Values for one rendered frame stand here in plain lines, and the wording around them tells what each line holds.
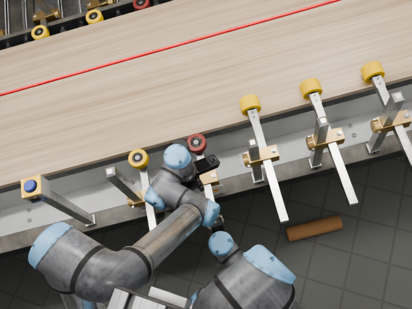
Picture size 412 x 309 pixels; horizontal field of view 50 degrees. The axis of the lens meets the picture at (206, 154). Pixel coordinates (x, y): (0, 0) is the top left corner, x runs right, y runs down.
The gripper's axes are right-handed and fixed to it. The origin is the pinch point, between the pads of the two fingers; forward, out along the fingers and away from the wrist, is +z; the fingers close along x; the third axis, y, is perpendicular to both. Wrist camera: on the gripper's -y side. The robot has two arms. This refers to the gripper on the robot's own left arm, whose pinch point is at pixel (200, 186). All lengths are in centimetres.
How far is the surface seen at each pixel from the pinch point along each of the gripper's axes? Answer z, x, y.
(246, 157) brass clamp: 3.6, -0.9, -20.7
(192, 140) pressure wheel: 10.3, -22.3, -8.5
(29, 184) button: -22, -26, 48
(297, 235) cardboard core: 93, 21, -33
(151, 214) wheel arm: 16.8, -7.7, 22.1
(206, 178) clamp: 13.6, -6.3, -4.6
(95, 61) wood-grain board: 11, -84, 7
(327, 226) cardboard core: 92, 26, -49
